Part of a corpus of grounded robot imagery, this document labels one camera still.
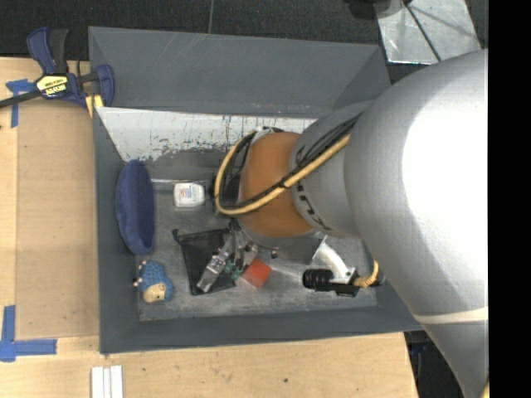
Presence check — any grey metal bin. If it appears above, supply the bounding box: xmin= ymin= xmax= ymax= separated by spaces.
xmin=86 ymin=26 xmax=423 ymax=355

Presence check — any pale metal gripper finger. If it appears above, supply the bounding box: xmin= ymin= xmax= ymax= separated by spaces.
xmin=204 ymin=259 xmax=228 ymax=294
xmin=196 ymin=255 xmax=221 ymax=293

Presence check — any pale wood board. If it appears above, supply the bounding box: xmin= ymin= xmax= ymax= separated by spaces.
xmin=14 ymin=108 xmax=101 ymax=342

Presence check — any black mesh bag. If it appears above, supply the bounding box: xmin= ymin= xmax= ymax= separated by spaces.
xmin=171 ymin=227 xmax=250 ymax=297

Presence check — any black cylinder on white bracket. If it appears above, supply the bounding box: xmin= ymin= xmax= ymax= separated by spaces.
xmin=301 ymin=235 xmax=362 ymax=299

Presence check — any blue toy hedgehog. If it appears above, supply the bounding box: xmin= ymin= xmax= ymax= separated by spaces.
xmin=133 ymin=260 xmax=175 ymax=305

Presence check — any red block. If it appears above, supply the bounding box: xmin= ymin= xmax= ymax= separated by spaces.
xmin=240 ymin=257 xmax=273 ymax=289

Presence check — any small white plastic box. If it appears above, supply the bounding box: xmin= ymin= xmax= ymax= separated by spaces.
xmin=173 ymin=182 xmax=207 ymax=209

